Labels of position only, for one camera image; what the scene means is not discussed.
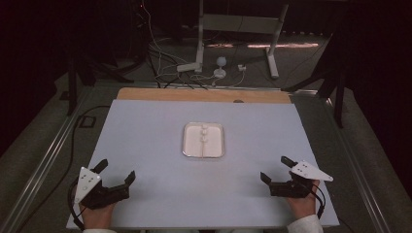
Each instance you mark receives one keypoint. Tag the white plug adapter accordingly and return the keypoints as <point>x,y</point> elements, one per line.
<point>241,67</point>

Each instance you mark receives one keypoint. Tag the pale blue table sheet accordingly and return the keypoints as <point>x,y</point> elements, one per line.
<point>155,145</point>

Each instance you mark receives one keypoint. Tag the black stand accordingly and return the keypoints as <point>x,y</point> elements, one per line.
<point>72,87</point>
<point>338,97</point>

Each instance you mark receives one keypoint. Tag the person's left hand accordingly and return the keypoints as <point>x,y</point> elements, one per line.
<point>97,218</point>

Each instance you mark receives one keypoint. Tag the white square tray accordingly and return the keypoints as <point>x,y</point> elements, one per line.
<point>191,142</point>

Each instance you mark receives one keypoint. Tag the metal floor rail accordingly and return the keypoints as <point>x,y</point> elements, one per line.
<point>48,158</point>
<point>359,174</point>

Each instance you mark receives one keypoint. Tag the white metal stand frame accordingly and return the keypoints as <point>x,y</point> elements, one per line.
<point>239,23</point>

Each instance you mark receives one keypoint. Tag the wooden table board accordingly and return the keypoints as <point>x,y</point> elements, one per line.
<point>181,94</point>

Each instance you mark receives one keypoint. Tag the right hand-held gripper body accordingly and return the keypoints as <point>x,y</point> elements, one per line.
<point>307,171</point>

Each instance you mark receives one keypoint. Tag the person's right hand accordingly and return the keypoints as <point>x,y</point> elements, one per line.
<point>302,207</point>

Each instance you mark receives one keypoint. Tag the small white ball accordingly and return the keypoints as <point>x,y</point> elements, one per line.
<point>204,132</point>

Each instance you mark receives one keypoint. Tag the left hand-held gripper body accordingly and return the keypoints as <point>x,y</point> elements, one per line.
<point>88,186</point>

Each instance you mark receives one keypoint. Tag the dark round table grommet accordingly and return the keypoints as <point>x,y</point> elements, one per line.
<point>238,101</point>

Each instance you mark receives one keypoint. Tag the white power strip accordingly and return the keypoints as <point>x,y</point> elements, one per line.
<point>188,67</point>

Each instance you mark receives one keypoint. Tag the white round lamp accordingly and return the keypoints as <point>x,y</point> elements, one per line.
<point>221,66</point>

